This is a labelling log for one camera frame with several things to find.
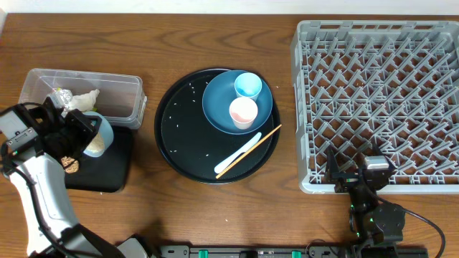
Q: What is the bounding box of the light blue bowl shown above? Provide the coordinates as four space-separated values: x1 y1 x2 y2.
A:
84 111 114 158

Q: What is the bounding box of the light blue plastic knife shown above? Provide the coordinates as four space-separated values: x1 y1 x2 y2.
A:
214 132 262 174

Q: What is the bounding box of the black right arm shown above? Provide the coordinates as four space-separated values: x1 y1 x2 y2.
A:
326 146 405 257

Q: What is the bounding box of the wooden chopstick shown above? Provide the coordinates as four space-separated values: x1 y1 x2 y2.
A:
216 125 282 179

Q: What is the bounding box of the pink cup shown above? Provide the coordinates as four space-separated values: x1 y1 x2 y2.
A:
229 97 258 130

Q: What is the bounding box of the foil snack wrapper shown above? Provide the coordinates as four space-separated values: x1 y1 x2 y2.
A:
48 87 73 117

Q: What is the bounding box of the brown cookie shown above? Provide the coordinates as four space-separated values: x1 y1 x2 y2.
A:
61 157 80 173

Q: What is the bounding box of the clear plastic bin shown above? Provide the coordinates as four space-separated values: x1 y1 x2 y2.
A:
19 68 147 130

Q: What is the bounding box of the black rectangular tray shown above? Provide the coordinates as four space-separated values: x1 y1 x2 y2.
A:
65 127 134 193

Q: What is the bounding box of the round black tray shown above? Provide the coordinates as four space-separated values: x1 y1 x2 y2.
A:
155 68 280 184

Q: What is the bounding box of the grey dishwasher rack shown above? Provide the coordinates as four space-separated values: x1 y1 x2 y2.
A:
290 20 458 194

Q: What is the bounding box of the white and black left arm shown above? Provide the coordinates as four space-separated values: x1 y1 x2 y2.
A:
1 97 151 257

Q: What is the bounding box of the light blue cup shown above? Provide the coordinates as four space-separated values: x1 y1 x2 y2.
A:
234 72 262 101

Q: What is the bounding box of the dark blue plate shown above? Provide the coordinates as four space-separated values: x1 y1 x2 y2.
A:
202 70 273 135

